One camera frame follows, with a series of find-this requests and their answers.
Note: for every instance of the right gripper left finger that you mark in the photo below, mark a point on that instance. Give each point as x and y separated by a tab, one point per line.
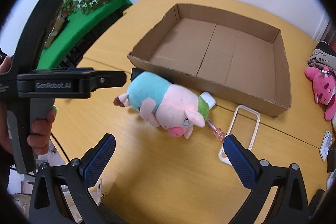
48	203

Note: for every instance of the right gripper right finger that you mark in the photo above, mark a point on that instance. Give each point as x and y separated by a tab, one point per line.
289	204

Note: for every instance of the white clear phone case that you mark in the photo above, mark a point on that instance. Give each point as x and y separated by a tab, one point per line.
244	126

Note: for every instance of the pink transparent pen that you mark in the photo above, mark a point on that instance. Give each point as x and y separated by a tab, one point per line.
217	132

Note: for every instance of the white earbuds case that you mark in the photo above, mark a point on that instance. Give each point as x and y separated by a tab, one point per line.
209	99

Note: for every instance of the pink pig plush toy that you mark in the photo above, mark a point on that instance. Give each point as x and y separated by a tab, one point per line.
172	107

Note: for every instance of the white small package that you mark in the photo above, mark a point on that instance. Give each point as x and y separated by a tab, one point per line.
326	144

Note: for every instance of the green cloth covered bench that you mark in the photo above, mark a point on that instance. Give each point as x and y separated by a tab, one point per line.
77	27

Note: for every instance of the small potted plant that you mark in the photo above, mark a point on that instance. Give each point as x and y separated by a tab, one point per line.
69	7

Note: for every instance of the magenta plush toy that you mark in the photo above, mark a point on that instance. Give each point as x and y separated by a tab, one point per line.
323	84

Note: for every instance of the brown cardboard box tray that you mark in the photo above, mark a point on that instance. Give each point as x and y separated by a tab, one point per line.
233	57

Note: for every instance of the beige printed cloth bag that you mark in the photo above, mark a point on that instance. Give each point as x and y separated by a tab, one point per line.
323	56

